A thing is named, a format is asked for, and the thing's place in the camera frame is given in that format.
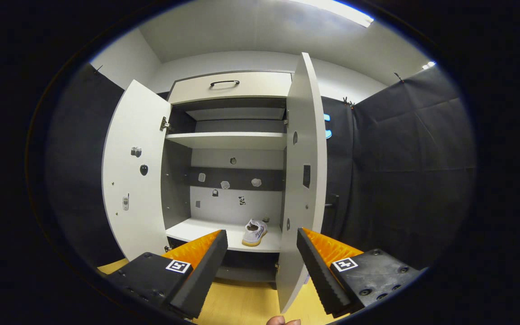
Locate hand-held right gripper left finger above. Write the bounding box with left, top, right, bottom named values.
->
left=107, top=229, right=229, bottom=319

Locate white shoe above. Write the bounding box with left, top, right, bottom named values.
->
left=241, top=219, right=269, bottom=247

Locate long ceiling light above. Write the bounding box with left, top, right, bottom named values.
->
left=296, top=0, right=375, bottom=28

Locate white door with disc sticker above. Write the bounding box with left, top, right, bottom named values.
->
left=276, top=52, right=328, bottom=314

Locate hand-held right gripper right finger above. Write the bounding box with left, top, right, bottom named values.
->
left=296, top=227, right=422, bottom=316

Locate white shoe cabinet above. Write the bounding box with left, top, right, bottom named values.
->
left=161, top=71, right=294, bottom=284

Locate black backdrop cloth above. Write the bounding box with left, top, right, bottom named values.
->
left=321, top=65, right=476, bottom=271
left=46, top=63, right=127, bottom=269

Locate white door with phone sticker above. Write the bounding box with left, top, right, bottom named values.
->
left=102, top=80, right=172, bottom=262

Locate white cabinet drawer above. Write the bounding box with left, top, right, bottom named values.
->
left=167, top=71, right=293, bottom=105

